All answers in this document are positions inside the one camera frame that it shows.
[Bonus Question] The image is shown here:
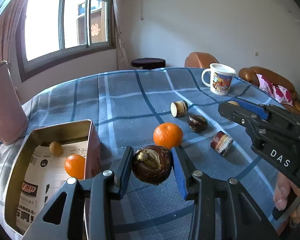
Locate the small yellow-brown fruit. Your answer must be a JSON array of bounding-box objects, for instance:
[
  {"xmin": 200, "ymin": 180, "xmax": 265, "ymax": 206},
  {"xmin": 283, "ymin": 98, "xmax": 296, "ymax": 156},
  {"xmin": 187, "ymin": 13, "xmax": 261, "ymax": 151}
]
[{"xmin": 49, "ymin": 141, "xmax": 63, "ymax": 157}]

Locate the metal tin box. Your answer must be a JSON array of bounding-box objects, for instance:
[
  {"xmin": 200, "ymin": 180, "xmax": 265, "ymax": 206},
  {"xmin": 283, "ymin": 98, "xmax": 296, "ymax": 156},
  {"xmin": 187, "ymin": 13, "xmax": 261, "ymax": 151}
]
[{"xmin": 4, "ymin": 119, "xmax": 101, "ymax": 236}]

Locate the person's right hand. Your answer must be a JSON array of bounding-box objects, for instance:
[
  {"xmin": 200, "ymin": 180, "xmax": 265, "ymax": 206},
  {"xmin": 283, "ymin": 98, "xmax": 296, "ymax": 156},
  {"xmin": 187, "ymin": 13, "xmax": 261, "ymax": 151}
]
[{"xmin": 273, "ymin": 172, "xmax": 300, "ymax": 224}]

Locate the purple sugarcane piece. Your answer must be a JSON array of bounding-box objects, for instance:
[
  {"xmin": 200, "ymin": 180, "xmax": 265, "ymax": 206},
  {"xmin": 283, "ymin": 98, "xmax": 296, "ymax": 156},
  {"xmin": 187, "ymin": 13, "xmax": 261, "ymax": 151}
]
[{"xmin": 210, "ymin": 131, "xmax": 234, "ymax": 156}]

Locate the brown leather armchair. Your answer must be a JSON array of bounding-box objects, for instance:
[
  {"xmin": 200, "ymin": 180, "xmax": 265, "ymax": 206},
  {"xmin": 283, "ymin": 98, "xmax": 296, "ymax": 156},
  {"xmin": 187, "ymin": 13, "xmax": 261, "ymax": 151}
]
[{"xmin": 184, "ymin": 52, "xmax": 219, "ymax": 69}]

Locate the pink curtain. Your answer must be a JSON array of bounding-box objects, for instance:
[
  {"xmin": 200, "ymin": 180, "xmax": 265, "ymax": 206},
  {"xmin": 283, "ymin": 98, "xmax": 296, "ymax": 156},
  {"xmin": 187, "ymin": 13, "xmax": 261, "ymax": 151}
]
[{"xmin": 113, "ymin": 0, "xmax": 130, "ymax": 70}]

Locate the pink floral cushion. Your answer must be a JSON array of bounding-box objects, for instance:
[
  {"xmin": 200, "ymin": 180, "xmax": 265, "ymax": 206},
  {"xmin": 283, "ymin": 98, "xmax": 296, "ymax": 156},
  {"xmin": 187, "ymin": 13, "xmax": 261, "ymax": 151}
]
[{"xmin": 256, "ymin": 74, "xmax": 293, "ymax": 106}]

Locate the white-faced sugarcane piece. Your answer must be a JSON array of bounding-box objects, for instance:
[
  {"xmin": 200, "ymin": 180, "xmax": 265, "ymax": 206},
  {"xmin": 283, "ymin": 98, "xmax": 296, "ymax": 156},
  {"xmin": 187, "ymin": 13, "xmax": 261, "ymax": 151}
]
[{"xmin": 170, "ymin": 100, "xmax": 189, "ymax": 118}]

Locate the window with brown frame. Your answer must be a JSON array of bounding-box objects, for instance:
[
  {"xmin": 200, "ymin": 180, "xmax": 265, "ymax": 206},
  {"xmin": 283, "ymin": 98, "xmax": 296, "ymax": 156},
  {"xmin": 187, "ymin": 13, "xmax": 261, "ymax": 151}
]
[{"xmin": 16, "ymin": 0, "xmax": 115, "ymax": 82}]

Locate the brown leather sofa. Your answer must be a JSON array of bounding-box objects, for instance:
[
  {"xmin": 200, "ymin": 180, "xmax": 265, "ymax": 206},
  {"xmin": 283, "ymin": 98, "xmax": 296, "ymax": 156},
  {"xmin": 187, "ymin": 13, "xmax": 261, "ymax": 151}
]
[{"xmin": 239, "ymin": 67, "xmax": 300, "ymax": 115}]

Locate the dark round stool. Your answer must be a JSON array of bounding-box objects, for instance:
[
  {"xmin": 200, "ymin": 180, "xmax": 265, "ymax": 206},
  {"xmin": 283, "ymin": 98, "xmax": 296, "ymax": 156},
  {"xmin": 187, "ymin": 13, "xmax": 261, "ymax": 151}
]
[{"xmin": 131, "ymin": 58, "xmax": 166, "ymax": 70}]

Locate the dark brown water chestnut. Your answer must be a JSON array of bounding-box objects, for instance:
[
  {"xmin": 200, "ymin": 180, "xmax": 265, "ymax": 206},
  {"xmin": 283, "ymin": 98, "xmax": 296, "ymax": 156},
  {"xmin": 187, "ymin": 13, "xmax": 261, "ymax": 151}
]
[{"xmin": 132, "ymin": 145, "xmax": 173, "ymax": 185}]

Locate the pink electric kettle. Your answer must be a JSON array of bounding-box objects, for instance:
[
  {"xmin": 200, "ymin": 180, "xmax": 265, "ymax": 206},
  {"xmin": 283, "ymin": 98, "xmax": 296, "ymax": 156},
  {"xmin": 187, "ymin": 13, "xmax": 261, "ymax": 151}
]
[{"xmin": 0, "ymin": 61, "xmax": 29, "ymax": 145}]

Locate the blue plaid tablecloth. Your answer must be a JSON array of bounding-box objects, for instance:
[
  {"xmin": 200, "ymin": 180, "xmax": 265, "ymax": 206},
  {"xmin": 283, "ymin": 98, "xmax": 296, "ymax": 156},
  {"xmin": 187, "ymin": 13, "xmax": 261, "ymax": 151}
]
[{"xmin": 0, "ymin": 68, "xmax": 284, "ymax": 239}]

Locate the printed paper sheet in tin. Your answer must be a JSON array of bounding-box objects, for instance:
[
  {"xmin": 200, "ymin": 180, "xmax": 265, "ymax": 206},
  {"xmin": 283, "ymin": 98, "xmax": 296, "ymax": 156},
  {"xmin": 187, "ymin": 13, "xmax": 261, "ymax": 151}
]
[{"xmin": 16, "ymin": 141, "xmax": 88, "ymax": 233}]

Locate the large orange tangerine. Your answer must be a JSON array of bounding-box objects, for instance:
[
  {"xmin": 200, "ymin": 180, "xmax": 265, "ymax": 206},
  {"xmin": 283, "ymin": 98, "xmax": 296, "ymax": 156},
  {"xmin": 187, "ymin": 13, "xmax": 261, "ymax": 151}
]
[{"xmin": 153, "ymin": 122, "xmax": 183, "ymax": 150}]

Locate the white cartoon printed mug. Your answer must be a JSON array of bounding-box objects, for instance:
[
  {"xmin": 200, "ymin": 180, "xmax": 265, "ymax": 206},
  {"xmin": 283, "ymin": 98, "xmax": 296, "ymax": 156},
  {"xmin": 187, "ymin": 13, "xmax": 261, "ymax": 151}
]
[{"xmin": 201, "ymin": 63, "xmax": 236, "ymax": 96}]

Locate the small tangerine in tin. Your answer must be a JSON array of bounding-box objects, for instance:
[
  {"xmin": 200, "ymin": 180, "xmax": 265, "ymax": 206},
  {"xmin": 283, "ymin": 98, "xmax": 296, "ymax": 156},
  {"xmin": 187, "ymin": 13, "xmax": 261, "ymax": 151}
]
[{"xmin": 64, "ymin": 154, "xmax": 85, "ymax": 180}]

